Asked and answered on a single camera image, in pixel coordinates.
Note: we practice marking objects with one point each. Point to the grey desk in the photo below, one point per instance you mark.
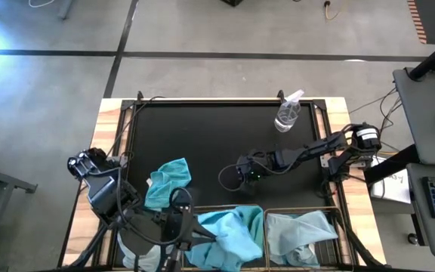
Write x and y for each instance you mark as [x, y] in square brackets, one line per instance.
[417, 211]
[421, 121]

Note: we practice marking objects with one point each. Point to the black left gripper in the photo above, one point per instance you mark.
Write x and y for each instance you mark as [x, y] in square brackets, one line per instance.
[181, 230]

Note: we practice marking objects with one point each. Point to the black floor object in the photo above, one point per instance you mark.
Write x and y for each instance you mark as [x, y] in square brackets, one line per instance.
[232, 2]

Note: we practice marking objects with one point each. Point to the black round pole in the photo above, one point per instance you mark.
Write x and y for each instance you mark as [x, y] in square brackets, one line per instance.
[434, 56]

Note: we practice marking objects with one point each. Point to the white paper sheet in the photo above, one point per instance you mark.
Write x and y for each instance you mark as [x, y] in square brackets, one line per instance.
[395, 189]

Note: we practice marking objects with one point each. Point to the silver mounting bracket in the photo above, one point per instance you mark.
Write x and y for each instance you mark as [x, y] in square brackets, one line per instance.
[324, 162]

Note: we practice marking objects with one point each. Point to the black desk leg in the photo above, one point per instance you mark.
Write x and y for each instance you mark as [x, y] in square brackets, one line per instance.
[398, 162]

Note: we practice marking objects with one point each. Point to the grey furniture leg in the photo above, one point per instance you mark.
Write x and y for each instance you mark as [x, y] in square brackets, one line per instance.
[65, 9]

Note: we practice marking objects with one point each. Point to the clear plastic spray bottle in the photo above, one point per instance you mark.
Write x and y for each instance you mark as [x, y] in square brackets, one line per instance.
[286, 117]

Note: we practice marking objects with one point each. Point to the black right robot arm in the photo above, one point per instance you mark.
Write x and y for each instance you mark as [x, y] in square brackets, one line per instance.
[315, 147]

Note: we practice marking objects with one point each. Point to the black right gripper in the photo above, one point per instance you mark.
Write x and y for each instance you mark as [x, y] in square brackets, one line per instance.
[257, 164]

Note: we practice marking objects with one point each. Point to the pale grey microfiber towel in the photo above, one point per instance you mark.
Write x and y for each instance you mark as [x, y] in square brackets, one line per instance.
[147, 262]
[300, 230]
[297, 258]

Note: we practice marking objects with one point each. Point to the black caster wheel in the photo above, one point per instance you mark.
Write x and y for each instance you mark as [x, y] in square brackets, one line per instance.
[412, 238]

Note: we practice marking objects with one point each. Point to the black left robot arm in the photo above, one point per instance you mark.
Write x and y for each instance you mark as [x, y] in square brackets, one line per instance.
[104, 192]

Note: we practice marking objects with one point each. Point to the black table mat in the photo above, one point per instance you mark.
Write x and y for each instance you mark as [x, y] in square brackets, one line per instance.
[210, 143]

